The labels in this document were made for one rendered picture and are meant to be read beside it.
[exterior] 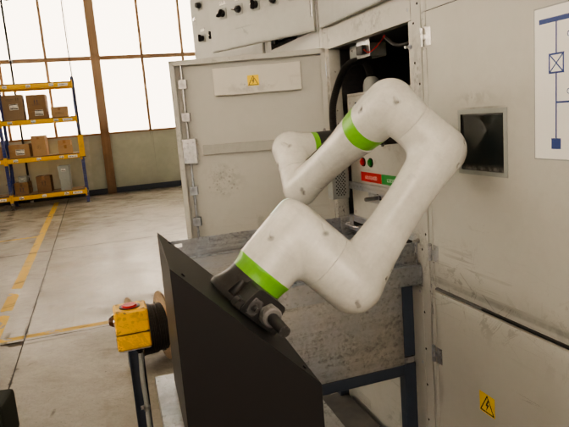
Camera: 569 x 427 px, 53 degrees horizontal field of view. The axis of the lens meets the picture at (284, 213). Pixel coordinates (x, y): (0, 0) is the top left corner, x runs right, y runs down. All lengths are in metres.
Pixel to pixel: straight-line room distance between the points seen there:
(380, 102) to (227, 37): 1.48
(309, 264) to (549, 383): 0.61
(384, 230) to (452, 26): 0.58
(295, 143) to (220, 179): 0.74
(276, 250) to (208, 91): 1.32
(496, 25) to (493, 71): 0.10
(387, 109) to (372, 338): 0.76
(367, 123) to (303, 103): 0.97
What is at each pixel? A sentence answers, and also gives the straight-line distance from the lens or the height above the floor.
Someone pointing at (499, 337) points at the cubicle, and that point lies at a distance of 1.52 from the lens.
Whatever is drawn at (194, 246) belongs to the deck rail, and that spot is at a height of 0.89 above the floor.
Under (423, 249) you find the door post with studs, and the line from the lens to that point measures 1.77.
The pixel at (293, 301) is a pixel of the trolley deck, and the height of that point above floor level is 0.81.
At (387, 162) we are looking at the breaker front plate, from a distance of 1.99.
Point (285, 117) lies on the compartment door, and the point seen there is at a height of 1.33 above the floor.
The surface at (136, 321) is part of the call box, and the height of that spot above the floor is 0.87.
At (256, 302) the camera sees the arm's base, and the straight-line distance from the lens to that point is 1.09.
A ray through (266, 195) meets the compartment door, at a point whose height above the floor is 1.02.
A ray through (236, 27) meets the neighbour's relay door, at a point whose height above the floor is 1.74.
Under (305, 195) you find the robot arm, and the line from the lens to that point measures 1.63.
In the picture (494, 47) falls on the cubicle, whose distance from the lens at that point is 1.42.
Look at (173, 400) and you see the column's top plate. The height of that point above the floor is 0.75.
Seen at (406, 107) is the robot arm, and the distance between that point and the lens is 1.34.
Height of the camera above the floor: 1.33
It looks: 10 degrees down
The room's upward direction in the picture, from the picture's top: 5 degrees counter-clockwise
